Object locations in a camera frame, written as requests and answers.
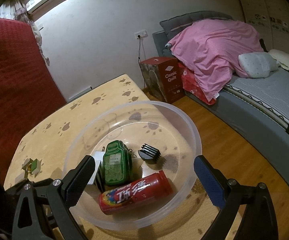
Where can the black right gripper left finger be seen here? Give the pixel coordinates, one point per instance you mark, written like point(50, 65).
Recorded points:
point(45, 205)

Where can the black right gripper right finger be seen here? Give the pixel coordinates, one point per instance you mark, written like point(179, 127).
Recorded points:
point(259, 218)

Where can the green bottle-shaped keychain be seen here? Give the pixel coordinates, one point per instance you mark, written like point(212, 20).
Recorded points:
point(117, 164)

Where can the small black comb attachment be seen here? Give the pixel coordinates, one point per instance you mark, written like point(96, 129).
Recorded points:
point(149, 154)

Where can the green white mahjong tile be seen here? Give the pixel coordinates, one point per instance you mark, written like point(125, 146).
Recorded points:
point(32, 167)

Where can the white usb charger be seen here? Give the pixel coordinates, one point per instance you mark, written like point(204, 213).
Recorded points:
point(97, 178)

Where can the red skittles candy tube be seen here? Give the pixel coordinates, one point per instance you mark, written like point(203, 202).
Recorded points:
point(137, 193)

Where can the clear plastic bowl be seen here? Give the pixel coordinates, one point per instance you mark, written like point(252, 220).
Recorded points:
point(158, 124)

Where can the red curtain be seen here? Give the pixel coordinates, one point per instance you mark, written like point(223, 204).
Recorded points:
point(28, 93)

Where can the grey bed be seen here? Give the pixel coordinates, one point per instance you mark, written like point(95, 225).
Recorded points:
point(257, 108)

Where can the red plastic bag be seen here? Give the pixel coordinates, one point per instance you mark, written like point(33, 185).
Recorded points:
point(190, 84)

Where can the red quilt box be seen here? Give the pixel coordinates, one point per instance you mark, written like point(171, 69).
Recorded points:
point(163, 79)

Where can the white pillow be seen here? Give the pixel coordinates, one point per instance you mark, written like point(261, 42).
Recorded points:
point(258, 64)

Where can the pink duvet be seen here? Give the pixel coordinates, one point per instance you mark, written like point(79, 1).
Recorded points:
point(210, 49)

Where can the cream wardrobe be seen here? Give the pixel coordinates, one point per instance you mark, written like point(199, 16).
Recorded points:
point(271, 19)

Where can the wall power socket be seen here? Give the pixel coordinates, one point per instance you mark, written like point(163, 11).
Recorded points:
point(141, 34)

